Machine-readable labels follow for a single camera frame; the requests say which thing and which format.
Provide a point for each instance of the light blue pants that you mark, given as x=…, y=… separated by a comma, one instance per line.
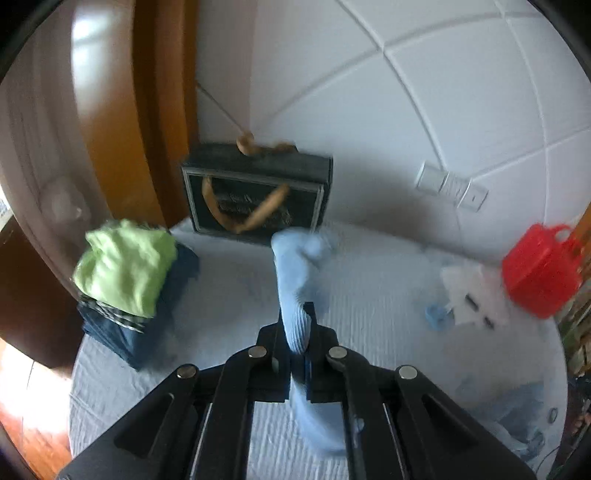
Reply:
x=292, y=295

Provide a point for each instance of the white wall socket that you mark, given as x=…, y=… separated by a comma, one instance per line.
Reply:
x=450, y=185

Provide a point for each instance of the red plastic basket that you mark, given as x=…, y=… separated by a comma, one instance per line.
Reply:
x=538, y=272

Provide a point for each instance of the stack of folded clothes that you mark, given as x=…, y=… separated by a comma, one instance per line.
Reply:
x=152, y=332

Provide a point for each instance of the wooden door frame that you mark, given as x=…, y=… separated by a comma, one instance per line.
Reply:
x=157, y=115

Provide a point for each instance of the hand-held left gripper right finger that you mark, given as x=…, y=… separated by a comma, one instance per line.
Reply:
x=314, y=360

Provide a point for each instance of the crumpled light blue cloth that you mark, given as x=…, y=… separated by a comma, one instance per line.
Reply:
x=517, y=415

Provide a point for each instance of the small blue object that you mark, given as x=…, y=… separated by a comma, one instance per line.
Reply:
x=436, y=316

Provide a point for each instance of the folded plaid garment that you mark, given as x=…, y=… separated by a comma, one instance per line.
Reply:
x=111, y=313

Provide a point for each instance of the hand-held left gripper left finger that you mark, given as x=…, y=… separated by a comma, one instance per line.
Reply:
x=273, y=353

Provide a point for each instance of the white curtain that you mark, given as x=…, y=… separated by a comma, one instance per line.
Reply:
x=37, y=152

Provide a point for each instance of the white plastic bag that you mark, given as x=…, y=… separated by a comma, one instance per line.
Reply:
x=475, y=288

